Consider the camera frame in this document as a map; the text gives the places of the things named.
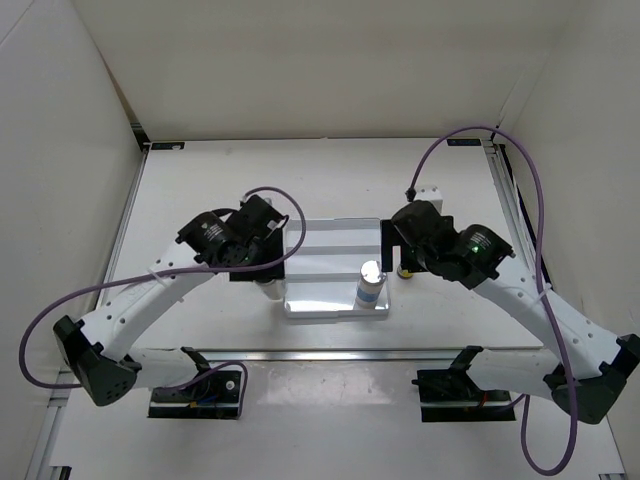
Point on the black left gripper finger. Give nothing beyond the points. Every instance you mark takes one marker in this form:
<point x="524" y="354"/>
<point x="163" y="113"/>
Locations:
<point x="275" y="251"/>
<point x="250" y="274"/>

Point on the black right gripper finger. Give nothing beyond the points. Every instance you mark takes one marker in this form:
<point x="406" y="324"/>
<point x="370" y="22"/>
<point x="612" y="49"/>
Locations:
<point x="390" y="259"/>
<point x="389" y="234"/>

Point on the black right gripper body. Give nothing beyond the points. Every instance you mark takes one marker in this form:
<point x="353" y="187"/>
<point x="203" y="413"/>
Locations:
<point x="449" y="218"/>

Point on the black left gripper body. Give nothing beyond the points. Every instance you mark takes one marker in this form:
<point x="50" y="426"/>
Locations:
<point x="259" y="250"/>

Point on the white bottle silver lid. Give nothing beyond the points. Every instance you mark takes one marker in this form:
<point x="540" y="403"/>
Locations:
<point x="273" y="289"/>

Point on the white bottle blue label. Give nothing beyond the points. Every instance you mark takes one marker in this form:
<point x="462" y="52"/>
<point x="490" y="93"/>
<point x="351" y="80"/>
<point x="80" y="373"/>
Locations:
<point x="370" y="285"/>

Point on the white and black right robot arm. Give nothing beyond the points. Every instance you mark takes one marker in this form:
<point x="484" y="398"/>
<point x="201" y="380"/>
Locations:
<point x="582" y="367"/>

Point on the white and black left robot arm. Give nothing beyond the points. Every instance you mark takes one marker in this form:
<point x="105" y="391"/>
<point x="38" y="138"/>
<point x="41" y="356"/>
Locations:
<point x="100" y="347"/>

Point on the white three-compartment tray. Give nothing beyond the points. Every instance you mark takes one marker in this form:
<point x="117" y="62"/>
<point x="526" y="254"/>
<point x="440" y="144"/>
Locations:
<point x="322" y="278"/>

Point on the right black corner label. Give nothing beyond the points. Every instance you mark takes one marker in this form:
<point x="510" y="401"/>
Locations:
<point x="463" y="142"/>

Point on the black corner label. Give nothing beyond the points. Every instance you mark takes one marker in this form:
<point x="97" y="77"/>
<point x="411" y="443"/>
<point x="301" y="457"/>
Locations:
<point x="167" y="146"/>
<point x="463" y="142"/>

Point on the left black corner label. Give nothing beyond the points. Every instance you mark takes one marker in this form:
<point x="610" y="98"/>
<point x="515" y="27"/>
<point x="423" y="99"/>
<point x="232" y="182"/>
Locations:
<point x="167" y="146"/>

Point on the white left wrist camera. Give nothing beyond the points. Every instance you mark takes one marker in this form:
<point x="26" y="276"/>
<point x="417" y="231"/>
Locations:
<point x="255" y="205"/>

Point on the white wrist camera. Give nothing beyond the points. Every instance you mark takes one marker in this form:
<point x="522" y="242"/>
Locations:
<point x="255" y="205"/>
<point x="429" y="193"/>

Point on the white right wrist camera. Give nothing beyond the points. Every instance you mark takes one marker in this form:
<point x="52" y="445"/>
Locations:
<point x="429" y="193"/>

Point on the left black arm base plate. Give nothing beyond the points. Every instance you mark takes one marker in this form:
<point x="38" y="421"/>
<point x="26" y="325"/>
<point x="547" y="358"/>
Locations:
<point x="219" y="395"/>

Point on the aluminium frame rail front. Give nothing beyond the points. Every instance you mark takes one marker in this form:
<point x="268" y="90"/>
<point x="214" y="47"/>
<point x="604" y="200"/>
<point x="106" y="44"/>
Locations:
<point x="330" y="355"/>

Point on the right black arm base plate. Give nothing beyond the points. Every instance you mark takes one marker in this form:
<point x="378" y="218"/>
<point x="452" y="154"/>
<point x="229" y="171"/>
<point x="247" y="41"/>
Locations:
<point x="450" y="397"/>

